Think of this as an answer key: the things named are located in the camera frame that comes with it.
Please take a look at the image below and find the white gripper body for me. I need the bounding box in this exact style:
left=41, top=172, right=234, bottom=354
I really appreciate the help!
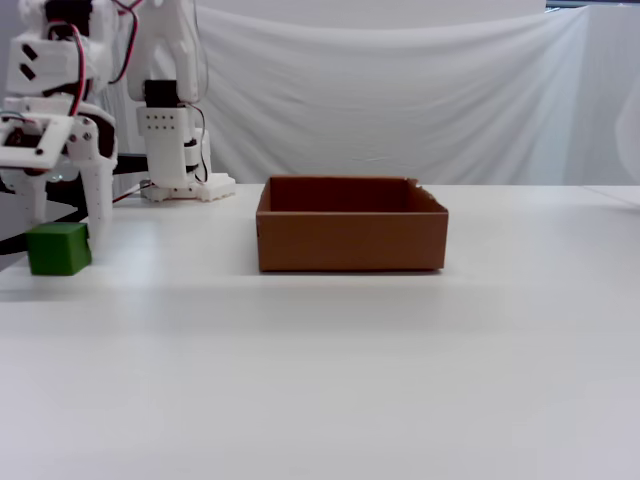
left=3, top=33, right=119, bottom=164

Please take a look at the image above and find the red black servo wire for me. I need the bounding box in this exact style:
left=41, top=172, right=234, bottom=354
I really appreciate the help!
left=107, top=0, right=141, bottom=85
left=47, top=22, right=96, bottom=119

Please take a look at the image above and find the white cloth backdrop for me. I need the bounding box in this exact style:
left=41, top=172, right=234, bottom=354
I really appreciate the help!
left=107, top=0, right=640, bottom=187

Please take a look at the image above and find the green cube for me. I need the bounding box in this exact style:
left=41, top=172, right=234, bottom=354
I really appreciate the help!
left=25, top=222, right=94, bottom=277

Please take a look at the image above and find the brown cardboard box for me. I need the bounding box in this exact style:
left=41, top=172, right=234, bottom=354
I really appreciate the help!
left=255, top=175, right=450, bottom=274

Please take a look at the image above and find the red wire at robot base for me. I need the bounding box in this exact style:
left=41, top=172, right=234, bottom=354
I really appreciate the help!
left=112, top=182, right=151, bottom=205

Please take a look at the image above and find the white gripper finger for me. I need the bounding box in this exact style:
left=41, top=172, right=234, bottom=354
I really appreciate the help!
left=66, top=117, right=118, bottom=254
left=0, top=167, right=50, bottom=235

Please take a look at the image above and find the black chair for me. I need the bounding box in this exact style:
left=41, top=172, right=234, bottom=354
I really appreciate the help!
left=0, top=154, right=149, bottom=274

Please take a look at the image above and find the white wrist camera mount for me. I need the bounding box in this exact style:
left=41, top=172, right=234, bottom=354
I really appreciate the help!
left=0, top=112, right=74, bottom=171

